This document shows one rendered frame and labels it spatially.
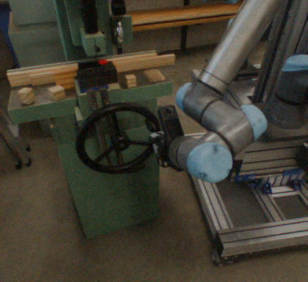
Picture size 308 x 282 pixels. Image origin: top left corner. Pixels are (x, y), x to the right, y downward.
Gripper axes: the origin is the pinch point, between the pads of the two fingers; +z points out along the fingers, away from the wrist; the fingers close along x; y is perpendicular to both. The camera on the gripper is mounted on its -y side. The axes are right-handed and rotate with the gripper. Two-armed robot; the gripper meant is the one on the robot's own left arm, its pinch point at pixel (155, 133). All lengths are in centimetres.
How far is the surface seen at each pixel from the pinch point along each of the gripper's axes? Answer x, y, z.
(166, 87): 13.8, -13.6, 19.5
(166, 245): 9, 71, 48
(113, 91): -9.1, -15.3, 7.6
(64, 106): -25.7, -13.6, 19.5
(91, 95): -16.6, -15.4, 5.8
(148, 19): 80, -95, 213
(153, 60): 14.0, -25.9, 30.3
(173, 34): 136, -90, 276
